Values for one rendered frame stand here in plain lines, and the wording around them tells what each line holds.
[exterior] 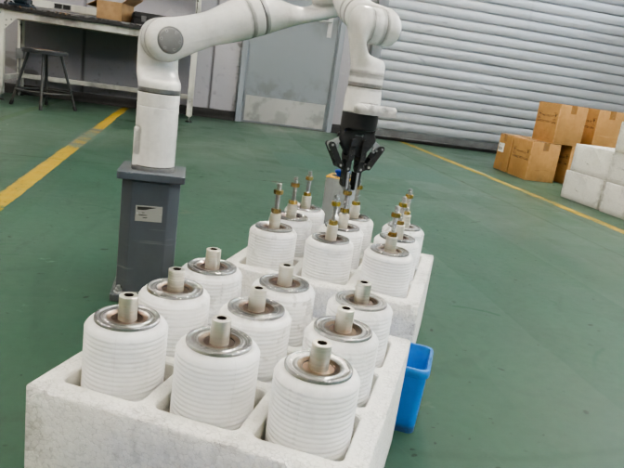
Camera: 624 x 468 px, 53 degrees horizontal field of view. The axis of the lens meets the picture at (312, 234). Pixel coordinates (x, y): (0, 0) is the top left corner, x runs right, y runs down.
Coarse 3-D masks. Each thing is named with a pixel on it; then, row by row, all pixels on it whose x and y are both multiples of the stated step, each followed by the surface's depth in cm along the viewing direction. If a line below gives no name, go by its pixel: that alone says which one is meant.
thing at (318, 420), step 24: (288, 384) 64; (312, 384) 64; (336, 384) 64; (288, 408) 65; (312, 408) 64; (336, 408) 64; (288, 432) 65; (312, 432) 64; (336, 432) 65; (336, 456) 66
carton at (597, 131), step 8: (592, 112) 484; (600, 112) 475; (608, 112) 476; (616, 112) 477; (592, 120) 483; (600, 120) 477; (608, 120) 478; (616, 120) 479; (584, 128) 492; (592, 128) 482; (600, 128) 479; (608, 128) 480; (616, 128) 481; (584, 136) 491; (592, 136) 481; (600, 136) 481; (608, 136) 482; (616, 136) 482; (592, 144) 481; (600, 144) 482; (608, 144) 483; (616, 144) 484
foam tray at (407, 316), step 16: (240, 256) 126; (432, 256) 147; (256, 272) 119; (272, 272) 119; (352, 272) 127; (416, 272) 133; (320, 288) 116; (336, 288) 116; (352, 288) 117; (416, 288) 122; (320, 304) 117; (400, 304) 113; (416, 304) 113; (400, 320) 114; (416, 320) 114; (400, 336) 114; (416, 336) 136
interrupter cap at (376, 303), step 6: (336, 294) 90; (342, 294) 91; (348, 294) 91; (354, 294) 92; (372, 294) 92; (336, 300) 89; (342, 300) 88; (348, 300) 89; (372, 300) 91; (378, 300) 90; (384, 300) 91; (354, 306) 86; (360, 306) 87; (366, 306) 87; (372, 306) 87; (378, 306) 88; (384, 306) 88
